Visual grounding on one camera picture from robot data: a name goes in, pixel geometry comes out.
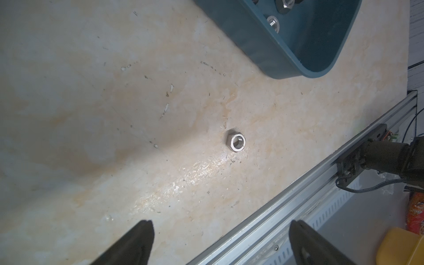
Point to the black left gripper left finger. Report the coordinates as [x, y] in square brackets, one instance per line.
[133, 248]

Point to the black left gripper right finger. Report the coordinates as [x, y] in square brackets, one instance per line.
[310, 248]

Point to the silver hex nut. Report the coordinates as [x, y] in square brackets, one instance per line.
[284, 6]
[274, 23]
[235, 141]

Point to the teal plastic storage box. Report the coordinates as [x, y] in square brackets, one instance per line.
[308, 44]

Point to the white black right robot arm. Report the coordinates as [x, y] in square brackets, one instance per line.
[404, 160]

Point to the yellow plastic object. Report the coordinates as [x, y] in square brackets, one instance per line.
[401, 247]

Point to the red snack packet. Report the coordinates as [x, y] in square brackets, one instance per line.
[415, 214]

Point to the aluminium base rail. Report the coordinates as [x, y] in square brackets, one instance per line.
[262, 239]

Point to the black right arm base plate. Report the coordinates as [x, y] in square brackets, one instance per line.
[349, 164]

